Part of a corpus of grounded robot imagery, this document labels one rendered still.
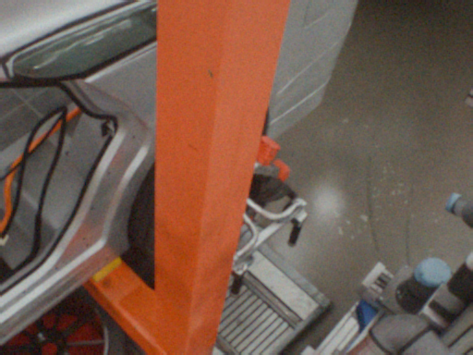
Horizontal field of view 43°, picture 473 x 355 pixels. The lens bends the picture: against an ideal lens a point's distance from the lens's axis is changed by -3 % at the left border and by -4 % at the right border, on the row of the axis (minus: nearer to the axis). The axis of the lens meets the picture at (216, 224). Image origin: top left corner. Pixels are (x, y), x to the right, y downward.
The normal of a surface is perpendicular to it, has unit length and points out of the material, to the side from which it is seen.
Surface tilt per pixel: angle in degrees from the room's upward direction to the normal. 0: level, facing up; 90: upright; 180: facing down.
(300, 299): 0
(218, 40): 90
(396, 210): 0
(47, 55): 58
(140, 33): 66
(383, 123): 0
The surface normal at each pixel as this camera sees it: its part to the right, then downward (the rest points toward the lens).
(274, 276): 0.08, -0.54
